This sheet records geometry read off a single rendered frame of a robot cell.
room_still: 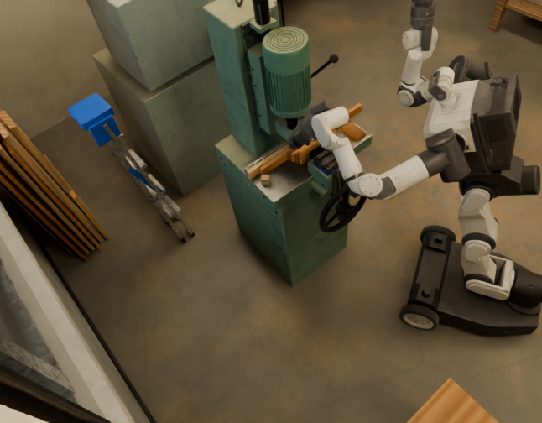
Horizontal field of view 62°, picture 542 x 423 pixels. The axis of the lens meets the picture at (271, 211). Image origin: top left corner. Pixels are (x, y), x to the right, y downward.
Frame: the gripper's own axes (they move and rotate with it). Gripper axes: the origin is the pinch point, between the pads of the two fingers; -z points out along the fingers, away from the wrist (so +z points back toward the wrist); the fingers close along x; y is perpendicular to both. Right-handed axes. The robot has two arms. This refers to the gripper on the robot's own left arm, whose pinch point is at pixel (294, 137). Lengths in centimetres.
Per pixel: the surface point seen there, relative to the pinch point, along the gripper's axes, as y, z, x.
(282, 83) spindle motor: 16.4, 2.6, 12.2
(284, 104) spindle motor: 9.3, -4.7, 10.9
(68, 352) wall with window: 15, -47, -109
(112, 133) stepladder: 54, -71, -22
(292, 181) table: -19.0, -27.1, -1.6
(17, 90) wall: 133, -238, 10
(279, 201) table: -18.8, -27.6, -12.7
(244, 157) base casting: -2, -59, 7
